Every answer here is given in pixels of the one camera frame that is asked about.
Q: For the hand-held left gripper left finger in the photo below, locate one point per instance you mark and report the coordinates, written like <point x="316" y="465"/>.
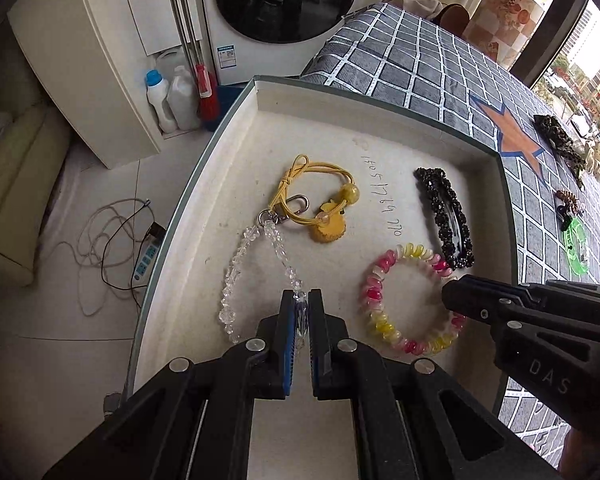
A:
<point x="287" y="345"/>

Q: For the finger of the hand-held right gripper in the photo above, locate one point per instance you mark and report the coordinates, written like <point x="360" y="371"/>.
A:
<point x="575" y="296"/>
<point x="472" y="297"/>

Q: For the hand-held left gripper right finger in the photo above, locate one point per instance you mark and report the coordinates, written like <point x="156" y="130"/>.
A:
<point x="316" y="345"/>

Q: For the green plastic bangle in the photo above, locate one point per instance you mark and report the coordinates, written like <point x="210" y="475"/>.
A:
<point x="580" y="260"/>

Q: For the black hair claw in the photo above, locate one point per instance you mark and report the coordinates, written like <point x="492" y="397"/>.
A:
<point x="562" y="215"/>

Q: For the white shallow tray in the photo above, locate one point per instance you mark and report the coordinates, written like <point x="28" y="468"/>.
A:
<point x="390" y="200"/>

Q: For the black beaded hair clip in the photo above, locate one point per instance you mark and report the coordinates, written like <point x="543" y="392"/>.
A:
<point x="430" y="185"/>

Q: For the leopard print scrunchie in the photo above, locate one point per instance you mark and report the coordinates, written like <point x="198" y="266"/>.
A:
<point x="555" y="132"/>

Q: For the grey checked tablecloth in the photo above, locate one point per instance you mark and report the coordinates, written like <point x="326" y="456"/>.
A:
<point x="430" y="60"/>

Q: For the blue dustpan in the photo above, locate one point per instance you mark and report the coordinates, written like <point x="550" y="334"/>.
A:
<point x="227" y="105"/>

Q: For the translucent plastic jug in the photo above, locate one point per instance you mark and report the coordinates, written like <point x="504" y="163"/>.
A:
<point x="182" y="100"/>

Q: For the white detergent bottle blue cap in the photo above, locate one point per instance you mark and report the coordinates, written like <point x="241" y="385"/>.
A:
<point x="157" y="105"/>

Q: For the dark brown chair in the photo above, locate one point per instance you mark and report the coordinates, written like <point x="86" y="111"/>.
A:
<point x="455" y="17"/>

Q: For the floral printed box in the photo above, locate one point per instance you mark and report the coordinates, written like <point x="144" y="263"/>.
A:
<point x="505" y="15"/>

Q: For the white washing machine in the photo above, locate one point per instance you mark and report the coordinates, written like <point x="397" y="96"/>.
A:
<point x="280" y="50"/>

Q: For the white cloth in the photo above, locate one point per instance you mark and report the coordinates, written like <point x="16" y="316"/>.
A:
<point x="420" y="2"/>

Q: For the cream sofa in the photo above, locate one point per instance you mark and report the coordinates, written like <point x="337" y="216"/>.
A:
<point x="20" y="185"/>

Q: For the white cabinet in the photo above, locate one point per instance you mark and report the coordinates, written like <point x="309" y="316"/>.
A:
<point x="80" y="60"/>

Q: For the dark window frame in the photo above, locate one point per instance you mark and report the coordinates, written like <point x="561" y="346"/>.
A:
<point x="550" y="35"/>

